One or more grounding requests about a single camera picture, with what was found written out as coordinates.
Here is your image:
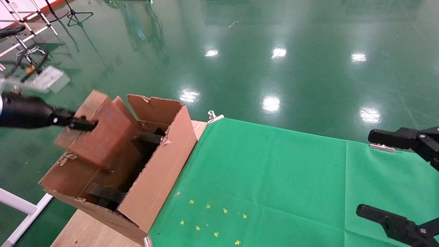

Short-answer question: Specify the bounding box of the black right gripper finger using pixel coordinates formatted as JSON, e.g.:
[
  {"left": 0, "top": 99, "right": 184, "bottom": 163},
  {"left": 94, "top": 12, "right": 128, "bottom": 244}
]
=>
[
  {"left": 356, "top": 205, "right": 439, "bottom": 247},
  {"left": 368, "top": 127, "right": 439, "bottom": 172}
]

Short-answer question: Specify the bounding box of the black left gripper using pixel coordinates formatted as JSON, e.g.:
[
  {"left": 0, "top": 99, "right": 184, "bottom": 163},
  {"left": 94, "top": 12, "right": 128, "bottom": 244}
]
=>
[{"left": 0, "top": 93, "right": 98, "bottom": 132}]

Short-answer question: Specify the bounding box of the small brown cardboard box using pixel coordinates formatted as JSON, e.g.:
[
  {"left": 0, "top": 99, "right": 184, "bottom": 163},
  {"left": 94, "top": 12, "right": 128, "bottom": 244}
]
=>
[{"left": 54, "top": 90, "right": 142, "bottom": 171}]

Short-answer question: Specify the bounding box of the large open cardboard carton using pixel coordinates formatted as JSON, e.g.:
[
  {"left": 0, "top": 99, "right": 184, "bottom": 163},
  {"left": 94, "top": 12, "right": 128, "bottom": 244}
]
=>
[{"left": 39, "top": 94, "right": 198, "bottom": 246}]

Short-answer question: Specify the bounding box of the black foam insert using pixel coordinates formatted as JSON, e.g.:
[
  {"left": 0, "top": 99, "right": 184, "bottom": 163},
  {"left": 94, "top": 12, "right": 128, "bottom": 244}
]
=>
[
  {"left": 132, "top": 127, "right": 166, "bottom": 144},
  {"left": 86, "top": 183, "right": 127, "bottom": 210}
]

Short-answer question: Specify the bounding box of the green cloth table cover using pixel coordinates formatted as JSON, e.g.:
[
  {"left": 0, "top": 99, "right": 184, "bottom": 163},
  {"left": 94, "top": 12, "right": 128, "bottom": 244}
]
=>
[{"left": 147, "top": 118, "right": 439, "bottom": 247}]

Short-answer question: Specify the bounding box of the white metal rack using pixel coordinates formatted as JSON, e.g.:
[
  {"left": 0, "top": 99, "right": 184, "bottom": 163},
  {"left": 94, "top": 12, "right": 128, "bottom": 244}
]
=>
[{"left": 0, "top": 0, "right": 59, "bottom": 57}]

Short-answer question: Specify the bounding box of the black round base stand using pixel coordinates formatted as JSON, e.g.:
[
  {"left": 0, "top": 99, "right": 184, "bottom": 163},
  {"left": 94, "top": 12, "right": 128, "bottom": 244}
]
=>
[{"left": 44, "top": 0, "right": 70, "bottom": 23}]

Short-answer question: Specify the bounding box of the black tripod stand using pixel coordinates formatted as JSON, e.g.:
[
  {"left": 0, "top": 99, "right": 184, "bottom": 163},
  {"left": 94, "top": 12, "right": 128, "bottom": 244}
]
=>
[{"left": 65, "top": 0, "right": 94, "bottom": 27}]

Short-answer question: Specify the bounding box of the black stool chrome base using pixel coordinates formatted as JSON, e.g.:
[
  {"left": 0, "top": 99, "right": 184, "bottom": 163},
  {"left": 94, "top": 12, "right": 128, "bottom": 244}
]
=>
[{"left": 0, "top": 25, "right": 47, "bottom": 69}]

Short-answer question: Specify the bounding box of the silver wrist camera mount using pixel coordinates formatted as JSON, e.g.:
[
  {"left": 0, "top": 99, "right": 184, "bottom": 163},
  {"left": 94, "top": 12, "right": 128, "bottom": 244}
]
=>
[{"left": 0, "top": 66, "right": 71, "bottom": 94}]

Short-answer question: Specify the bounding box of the white metal frame tube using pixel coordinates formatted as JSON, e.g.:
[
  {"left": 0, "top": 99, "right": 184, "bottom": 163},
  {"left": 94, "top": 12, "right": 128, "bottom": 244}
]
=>
[{"left": 0, "top": 188, "right": 54, "bottom": 247}]

